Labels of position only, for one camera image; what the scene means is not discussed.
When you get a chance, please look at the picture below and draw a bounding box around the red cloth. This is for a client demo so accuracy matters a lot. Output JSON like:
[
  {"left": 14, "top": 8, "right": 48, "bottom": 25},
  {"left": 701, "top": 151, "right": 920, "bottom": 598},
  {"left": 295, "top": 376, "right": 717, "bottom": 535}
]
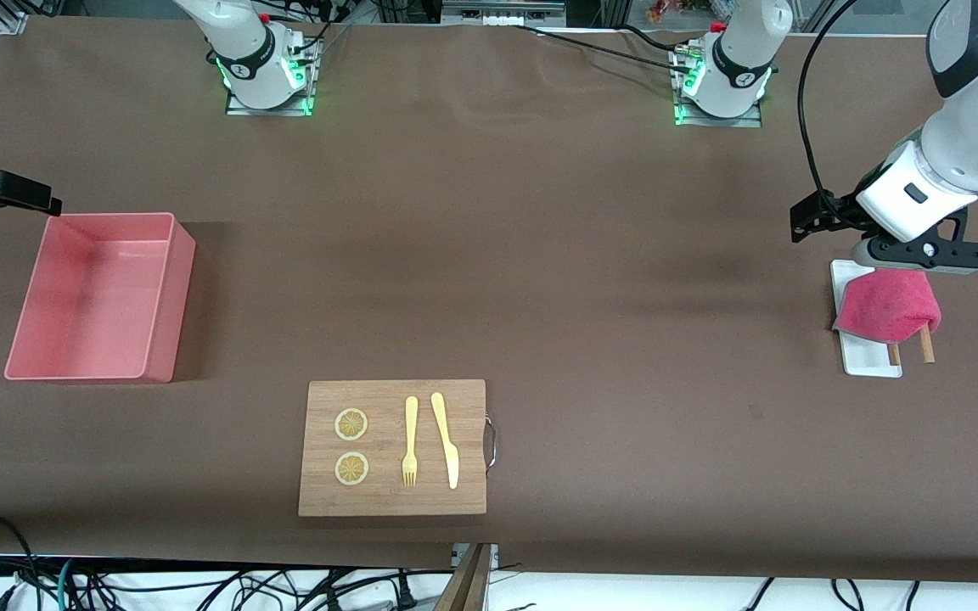
[{"left": 833, "top": 270, "right": 941, "bottom": 345}]

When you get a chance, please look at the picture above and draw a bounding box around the pink plastic bin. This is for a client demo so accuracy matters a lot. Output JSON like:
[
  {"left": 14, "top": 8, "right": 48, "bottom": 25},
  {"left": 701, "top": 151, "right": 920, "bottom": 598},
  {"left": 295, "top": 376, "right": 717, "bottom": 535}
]
[{"left": 3, "top": 212, "right": 197, "bottom": 384}]

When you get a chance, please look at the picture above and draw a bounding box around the white rack tray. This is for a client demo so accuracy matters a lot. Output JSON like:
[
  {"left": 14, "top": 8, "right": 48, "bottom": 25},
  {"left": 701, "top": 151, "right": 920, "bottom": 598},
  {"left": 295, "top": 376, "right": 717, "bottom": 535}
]
[{"left": 830, "top": 259, "right": 903, "bottom": 378}]

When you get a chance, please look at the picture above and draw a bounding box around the yellow knife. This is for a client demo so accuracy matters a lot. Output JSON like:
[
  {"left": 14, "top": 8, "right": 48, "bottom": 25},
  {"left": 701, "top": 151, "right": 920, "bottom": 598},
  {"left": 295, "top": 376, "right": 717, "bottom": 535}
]
[{"left": 430, "top": 391, "right": 460, "bottom": 490}]

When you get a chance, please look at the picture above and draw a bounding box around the wooden cutting board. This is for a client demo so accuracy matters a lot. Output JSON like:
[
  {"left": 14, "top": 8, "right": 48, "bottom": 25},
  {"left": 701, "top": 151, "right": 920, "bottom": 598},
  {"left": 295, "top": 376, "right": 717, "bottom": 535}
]
[{"left": 298, "top": 379, "right": 487, "bottom": 517}]

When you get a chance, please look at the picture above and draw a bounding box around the yellow fork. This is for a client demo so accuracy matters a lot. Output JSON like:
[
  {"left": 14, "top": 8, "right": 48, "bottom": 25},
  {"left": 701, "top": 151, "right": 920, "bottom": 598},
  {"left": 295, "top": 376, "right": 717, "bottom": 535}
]
[{"left": 402, "top": 395, "right": 419, "bottom": 488}]

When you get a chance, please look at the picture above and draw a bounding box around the brown wooden beam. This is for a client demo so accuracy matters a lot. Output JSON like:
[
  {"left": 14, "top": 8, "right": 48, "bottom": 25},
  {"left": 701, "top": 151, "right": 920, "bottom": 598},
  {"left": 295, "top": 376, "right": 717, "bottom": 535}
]
[{"left": 434, "top": 543, "right": 494, "bottom": 611}]

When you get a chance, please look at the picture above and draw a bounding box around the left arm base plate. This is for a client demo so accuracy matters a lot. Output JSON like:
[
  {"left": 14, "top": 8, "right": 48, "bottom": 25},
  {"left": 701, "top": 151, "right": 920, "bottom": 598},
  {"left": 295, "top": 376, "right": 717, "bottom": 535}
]
[{"left": 673, "top": 42, "right": 763, "bottom": 128}]

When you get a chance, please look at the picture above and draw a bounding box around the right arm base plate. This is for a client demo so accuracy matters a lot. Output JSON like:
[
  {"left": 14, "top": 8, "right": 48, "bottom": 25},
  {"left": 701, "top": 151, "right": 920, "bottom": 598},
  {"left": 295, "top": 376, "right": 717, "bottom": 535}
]
[{"left": 226, "top": 34, "right": 316, "bottom": 117}]

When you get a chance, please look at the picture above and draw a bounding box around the black cable on table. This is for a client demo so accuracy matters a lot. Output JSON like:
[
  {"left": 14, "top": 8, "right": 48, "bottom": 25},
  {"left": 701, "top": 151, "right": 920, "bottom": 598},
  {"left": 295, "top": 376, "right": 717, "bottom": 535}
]
[{"left": 513, "top": 24, "right": 698, "bottom": 73}]

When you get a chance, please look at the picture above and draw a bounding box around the silver metal rail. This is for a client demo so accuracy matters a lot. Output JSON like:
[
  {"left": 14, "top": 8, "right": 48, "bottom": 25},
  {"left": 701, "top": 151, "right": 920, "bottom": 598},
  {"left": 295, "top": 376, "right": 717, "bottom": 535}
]
[{"left": 442, "top": 0, "right": 566, "bottom": 26}]

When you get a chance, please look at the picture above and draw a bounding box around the teal cable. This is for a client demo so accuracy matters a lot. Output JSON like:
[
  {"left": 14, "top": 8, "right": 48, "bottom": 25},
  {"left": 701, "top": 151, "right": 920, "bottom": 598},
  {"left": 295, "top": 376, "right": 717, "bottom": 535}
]
[{"left": 54, "top": 558, "right": 82, "bottom": 611}]

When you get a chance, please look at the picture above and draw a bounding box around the small metal bracket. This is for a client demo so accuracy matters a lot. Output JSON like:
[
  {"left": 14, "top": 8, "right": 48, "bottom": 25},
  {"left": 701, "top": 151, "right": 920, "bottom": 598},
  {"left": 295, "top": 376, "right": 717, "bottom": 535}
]
[{"left": 452, "top": 543, "right": 500, "bottom": 571}]

